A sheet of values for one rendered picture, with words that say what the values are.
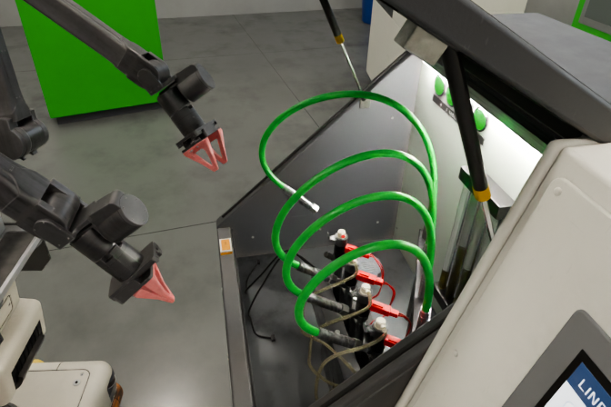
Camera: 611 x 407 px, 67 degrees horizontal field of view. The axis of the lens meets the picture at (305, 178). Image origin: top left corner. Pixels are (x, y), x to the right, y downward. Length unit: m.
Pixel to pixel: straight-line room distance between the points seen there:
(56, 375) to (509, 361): 1.65
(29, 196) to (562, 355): 0.70
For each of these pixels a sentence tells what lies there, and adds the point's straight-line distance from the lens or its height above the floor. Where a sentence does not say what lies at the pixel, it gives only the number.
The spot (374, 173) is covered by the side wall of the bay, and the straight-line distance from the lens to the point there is 1.33.
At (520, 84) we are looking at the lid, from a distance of 0.49.
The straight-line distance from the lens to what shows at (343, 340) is 0.83.
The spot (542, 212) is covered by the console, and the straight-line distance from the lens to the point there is 0.56.
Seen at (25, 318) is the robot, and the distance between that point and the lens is 1.45.
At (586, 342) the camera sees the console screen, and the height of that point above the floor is 1.43.
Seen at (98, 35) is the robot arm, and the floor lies 1.48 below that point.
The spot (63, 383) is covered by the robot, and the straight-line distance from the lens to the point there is 1.95.
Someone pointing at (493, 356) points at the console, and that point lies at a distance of 0.62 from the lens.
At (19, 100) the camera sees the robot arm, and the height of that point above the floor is 1.33.
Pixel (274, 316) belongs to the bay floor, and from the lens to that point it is 1.25.
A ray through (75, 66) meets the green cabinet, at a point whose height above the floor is 0.48.
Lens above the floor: 1.78
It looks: 33 degrees down
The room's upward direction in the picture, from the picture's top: 2 degrees clockwise
